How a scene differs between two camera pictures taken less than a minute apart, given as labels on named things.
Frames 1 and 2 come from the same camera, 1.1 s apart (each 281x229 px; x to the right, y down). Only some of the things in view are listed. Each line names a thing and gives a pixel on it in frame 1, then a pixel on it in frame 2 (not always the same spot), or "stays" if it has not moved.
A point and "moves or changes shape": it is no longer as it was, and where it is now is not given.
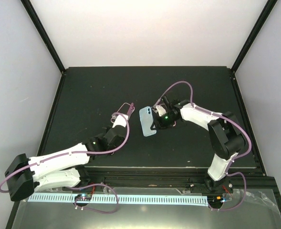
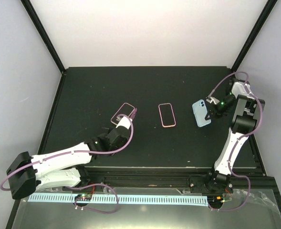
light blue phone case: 147,120 moves or changes shape
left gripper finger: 130,110 to 133,114
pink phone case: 115,115 moves or changes shape
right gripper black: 161,125 to 216,113
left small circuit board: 83,197 stays
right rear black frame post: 269,6 stays
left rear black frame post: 36,21 stays
